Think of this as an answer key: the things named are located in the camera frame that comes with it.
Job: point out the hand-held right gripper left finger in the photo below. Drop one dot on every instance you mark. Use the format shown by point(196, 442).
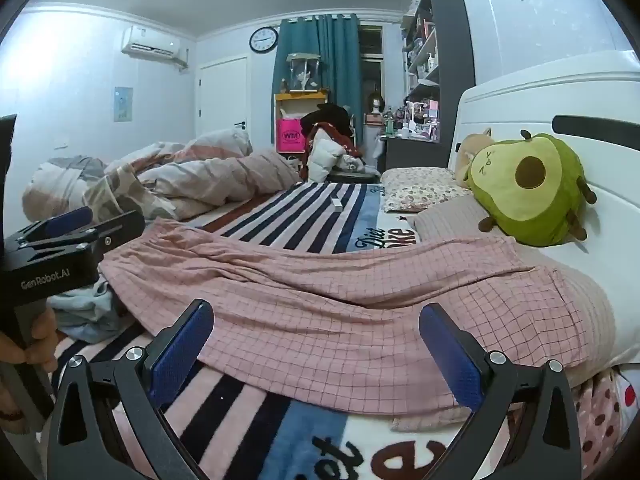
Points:
point(180, 355)

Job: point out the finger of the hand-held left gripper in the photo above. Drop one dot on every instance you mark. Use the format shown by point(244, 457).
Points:
point(122, 227)
point(70, 220)

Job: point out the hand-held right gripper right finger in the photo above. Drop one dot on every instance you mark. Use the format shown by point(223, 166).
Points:
point(447, 355)

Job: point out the pink checked pants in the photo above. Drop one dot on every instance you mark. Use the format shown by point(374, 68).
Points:
point(350, 305)

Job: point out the person's left hand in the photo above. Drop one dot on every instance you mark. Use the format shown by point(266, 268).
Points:
point(44, 332)

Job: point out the light blue garment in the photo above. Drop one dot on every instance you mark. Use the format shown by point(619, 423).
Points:
point(85, 310)

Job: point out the patterned crumpled duvet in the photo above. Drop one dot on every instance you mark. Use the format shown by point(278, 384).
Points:
point(190, 175)

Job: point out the dotted pink bed sheet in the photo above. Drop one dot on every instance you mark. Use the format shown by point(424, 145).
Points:
point(600, 410)

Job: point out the white door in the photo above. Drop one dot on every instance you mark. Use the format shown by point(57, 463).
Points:
point(222, 95)

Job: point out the floral pillow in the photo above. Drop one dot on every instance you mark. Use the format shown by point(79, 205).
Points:
point(425, 187)

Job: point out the green avocado plush toy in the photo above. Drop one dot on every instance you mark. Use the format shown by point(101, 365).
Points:
point(530, 195)

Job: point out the white air conditioner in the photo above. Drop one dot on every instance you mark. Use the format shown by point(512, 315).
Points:
point(152, 45)

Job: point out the small white box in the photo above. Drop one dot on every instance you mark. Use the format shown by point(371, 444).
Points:
point(337, 205)

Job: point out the striped printed blanket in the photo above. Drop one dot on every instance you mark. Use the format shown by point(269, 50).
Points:
point(310, 210)

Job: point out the pink shopping bag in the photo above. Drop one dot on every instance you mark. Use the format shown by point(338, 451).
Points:
point(290, 136)

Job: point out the tan plush toy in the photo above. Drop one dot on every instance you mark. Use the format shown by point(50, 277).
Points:
point(472, 152)

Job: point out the yellow shelf unit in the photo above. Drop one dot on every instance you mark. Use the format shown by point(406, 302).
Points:
point(300, 97)

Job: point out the glass display tank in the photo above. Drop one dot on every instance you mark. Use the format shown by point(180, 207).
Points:
point(304, 72)

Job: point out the mannequin head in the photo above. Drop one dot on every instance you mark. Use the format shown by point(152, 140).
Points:
point(375, 102)

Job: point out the teal curtain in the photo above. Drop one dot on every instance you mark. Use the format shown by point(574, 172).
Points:
point(335, 60)

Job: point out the dark grey bookshelf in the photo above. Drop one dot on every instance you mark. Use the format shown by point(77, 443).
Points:
point(450, 35)

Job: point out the small wall poster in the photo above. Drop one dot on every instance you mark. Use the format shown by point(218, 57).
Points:
point(123, 104)

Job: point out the round wall clock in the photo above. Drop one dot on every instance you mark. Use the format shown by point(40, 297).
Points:
point(263, 40)

